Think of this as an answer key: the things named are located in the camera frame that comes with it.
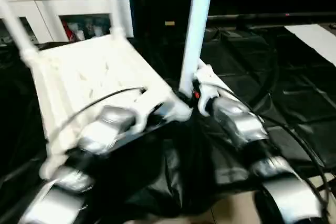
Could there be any white glass-door cabinet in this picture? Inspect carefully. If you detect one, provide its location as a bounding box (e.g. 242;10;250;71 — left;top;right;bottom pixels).
0;0;135;44

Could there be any white flat board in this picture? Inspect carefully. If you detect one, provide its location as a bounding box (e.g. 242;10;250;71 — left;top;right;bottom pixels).
284;24;336;67

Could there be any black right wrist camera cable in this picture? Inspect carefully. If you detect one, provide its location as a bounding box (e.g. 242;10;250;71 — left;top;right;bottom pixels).
217;84;332;210

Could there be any white plastic table top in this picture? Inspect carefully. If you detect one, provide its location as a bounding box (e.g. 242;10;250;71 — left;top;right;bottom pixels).
19;33;194;180

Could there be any red white bottle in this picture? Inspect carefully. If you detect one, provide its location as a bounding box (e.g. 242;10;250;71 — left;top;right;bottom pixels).
66;21;76;41

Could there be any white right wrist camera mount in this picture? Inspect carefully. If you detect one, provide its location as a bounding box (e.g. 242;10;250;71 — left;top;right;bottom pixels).
196;66;222;116

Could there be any black plastic mat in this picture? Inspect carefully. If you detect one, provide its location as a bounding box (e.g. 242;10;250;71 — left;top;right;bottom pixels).
0;26;336;217

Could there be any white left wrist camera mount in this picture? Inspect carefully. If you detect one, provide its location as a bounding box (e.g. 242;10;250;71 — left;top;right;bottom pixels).
130;94;159;136

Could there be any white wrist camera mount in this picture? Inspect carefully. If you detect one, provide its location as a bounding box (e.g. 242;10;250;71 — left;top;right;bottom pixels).
196;66;222;116
130;94;159;136

